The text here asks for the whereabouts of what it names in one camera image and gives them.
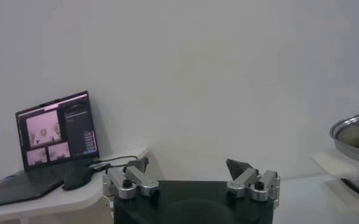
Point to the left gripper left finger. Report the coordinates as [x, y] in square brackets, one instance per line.
[139, 179]

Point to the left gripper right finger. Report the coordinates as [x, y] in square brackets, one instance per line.
[244, 179]

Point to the white side table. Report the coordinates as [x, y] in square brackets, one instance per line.
[60, 202]

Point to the black laptop dark screen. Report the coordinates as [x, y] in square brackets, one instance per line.
[57, 131]

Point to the perforated steel steamer basket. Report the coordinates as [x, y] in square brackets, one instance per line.
[346, 150]

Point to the black computer mouse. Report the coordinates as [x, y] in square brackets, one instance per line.
[77, 179]

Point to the small black usb hub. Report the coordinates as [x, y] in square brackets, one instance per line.
[100, 166]

